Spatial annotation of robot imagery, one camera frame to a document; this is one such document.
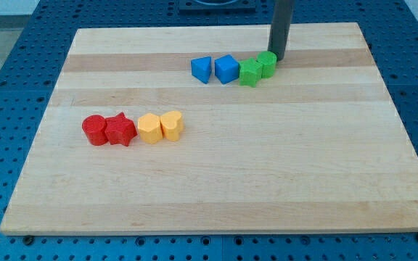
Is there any yellow heart block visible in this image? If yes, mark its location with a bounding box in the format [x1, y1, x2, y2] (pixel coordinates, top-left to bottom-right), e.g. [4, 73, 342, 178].
[160, 111, 184, 141]

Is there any blue triangle block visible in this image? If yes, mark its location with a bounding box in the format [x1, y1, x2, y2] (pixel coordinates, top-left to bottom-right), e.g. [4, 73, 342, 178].
[190, 57, 212, 84]

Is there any yellow hexagon block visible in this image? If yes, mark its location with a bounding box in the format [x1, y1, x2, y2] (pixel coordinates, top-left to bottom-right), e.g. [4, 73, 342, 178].
[138, 113, 163, 144]

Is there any blue cube block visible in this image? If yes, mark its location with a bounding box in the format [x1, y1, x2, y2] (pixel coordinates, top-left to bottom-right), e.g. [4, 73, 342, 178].
[215, 54, 239, 84]

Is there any green star block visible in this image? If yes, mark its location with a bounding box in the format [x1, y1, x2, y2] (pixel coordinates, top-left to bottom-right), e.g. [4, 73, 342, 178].
[239, 57, 263, 87]

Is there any red star block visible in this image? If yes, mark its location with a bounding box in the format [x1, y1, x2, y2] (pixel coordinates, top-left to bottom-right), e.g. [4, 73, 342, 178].
[104, 112, 137, 146]

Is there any green cylinder block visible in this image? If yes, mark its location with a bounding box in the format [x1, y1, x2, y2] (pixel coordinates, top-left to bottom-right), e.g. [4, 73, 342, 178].
[257, 51, 277, 78]

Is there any red cylinder block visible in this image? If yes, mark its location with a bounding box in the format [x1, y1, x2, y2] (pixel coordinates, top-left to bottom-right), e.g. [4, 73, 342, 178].
[81, 115, 108, 146]

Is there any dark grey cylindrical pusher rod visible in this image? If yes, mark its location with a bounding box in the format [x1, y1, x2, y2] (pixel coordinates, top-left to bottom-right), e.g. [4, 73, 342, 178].
[268, 0, 295, 62]

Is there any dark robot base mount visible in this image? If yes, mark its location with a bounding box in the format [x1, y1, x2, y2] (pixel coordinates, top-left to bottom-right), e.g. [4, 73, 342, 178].
[178, 0, 257, 14]

